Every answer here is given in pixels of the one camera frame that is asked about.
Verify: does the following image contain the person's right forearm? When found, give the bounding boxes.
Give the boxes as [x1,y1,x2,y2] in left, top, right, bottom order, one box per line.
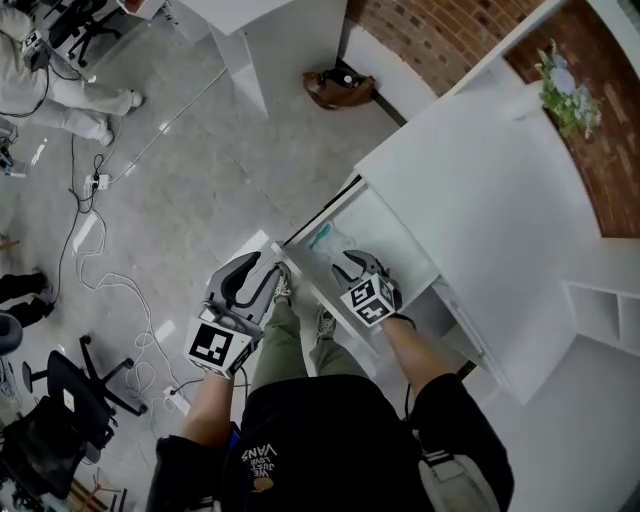
[381,315,454,399]

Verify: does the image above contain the person's right shoe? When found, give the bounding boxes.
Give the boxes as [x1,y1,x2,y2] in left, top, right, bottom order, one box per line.
[314,305,338,344]

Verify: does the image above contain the pale artificial flower bouquet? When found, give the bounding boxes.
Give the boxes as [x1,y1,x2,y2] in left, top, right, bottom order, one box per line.
[533,38,604,141]

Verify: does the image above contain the large white desk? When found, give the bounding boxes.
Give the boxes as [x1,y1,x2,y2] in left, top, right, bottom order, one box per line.
[349,79,640,407]

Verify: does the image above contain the straight white cable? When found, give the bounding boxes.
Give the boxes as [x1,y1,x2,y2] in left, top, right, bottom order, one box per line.
[106,66,232,184]

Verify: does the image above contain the small white desk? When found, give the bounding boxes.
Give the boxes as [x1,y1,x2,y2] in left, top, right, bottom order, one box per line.
[177,0,349,109]

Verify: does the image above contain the black mesh office chair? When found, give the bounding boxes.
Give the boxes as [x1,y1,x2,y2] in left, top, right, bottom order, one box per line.
[0,333,150,502]

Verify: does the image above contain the white vase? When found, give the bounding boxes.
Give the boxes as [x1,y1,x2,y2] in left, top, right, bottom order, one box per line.
[501,91,548,123]

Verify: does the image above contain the person's left forearm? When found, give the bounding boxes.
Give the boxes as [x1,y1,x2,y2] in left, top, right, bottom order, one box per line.
[178,370,237,451]

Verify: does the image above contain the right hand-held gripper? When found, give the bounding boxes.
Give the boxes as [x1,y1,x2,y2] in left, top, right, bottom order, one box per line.
[332,249,404,328]

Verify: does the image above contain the grey shoulder bag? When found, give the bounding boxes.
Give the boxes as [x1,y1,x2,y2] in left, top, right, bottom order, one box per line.
[416,448,502,512]

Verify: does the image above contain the brown leather bag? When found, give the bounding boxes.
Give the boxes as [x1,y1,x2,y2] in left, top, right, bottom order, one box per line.
[301,68,378,112]

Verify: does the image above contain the person's left shoe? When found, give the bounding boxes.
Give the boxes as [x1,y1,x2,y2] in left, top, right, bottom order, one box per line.
[272,261,294,307]

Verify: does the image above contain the white desk drawer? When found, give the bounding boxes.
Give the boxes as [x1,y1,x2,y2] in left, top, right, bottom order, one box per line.
[272,178,442,362]
[432,282,501,376]

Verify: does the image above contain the white plastic bag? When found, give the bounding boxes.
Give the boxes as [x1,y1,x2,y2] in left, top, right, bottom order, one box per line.
[305,222,358,263]

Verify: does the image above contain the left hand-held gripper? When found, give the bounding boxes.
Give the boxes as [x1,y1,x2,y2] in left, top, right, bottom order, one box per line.
[184,251,282,382]

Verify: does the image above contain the person's green trousers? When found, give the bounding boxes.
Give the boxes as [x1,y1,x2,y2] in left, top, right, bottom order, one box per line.
[249,298,372,397]

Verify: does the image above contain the coiled white cable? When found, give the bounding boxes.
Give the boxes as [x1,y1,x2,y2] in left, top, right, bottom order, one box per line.
[73,208,177,402]

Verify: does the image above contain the person's shoe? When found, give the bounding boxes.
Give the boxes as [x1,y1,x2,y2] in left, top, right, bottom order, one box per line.
[314,305,338,344]
[272,261,294,307]

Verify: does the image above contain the person's black shirt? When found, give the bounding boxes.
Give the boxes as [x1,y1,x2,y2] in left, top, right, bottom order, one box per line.
[146,372,517,512]

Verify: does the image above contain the black floor cable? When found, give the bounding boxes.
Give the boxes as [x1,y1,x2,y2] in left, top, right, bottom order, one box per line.
[48,133,107,302]

